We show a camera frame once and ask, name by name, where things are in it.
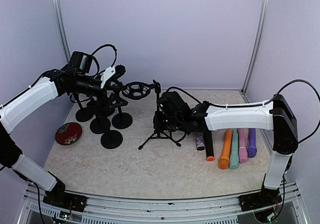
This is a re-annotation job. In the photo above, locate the black tripod mic stand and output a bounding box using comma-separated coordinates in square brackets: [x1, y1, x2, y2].
[122, 80, 181, 150]

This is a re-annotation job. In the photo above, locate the orange mic round stand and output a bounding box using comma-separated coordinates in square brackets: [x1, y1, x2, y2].
[111, 107, 133, 130]

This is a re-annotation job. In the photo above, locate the aluminium front rail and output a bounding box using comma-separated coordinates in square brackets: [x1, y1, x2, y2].
[17, 186, 311, 224]

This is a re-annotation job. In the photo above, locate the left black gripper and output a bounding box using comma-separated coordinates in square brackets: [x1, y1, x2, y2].
[74, 74, 128, 110]

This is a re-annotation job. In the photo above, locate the orange microphone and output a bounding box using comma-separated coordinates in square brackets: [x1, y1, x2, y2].
[218, 129, 233, 170]

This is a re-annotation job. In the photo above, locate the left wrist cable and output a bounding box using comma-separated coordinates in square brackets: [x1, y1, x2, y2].
[90, 43, 119, 67]

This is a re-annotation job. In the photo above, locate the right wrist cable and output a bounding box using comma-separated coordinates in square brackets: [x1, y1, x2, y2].
[272, 78, 320, 145]

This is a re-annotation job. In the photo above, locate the glitter silver microphone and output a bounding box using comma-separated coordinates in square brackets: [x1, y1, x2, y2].
[194, 132, 205, 151]

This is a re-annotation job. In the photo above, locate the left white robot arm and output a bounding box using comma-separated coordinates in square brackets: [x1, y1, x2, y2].
[0, 51, 126, 207]

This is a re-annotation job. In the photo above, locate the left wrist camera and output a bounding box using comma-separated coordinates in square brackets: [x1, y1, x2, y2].
[100, 64, 126, 89]

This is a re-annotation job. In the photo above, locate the wrist cable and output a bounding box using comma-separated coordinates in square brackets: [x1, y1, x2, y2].
[272, 78, 320, 145]
[90, 43, 119, 67]

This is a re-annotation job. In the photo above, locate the purple microphone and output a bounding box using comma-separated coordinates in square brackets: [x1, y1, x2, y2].
[247, 128, 258, 158]

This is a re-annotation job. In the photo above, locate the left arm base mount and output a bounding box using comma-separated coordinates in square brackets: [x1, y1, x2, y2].
[43, 192, 87, 212]

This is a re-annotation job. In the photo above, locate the red embroidered round cushion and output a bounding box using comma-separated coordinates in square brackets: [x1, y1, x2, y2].
[55, 122, 82, 146]

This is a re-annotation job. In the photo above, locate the pink mic round stand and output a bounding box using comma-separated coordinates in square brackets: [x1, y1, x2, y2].
[75, 101, 94, 122]

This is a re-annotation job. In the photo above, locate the teal microphone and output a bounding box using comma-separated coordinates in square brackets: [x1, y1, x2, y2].
[229, 129, 240, 170]

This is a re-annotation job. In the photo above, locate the pink microphone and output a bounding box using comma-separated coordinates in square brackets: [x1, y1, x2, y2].
[237, 128, 249, 164]

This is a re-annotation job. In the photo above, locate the glitter mic round stand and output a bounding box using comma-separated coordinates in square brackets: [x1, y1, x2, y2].
[100, 120, 123, 150]

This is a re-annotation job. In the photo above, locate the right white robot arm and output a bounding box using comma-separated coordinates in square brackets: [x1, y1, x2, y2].
[156, 91, 298, 206]

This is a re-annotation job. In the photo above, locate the teal mic round stand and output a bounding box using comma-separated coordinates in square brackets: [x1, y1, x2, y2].
[89, 115, 111, 134]

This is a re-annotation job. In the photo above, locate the black microphone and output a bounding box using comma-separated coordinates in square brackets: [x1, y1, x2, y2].
[203, 130, 215, 162]

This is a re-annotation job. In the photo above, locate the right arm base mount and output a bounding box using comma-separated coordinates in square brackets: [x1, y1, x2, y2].
[238, 192, 282, 212]

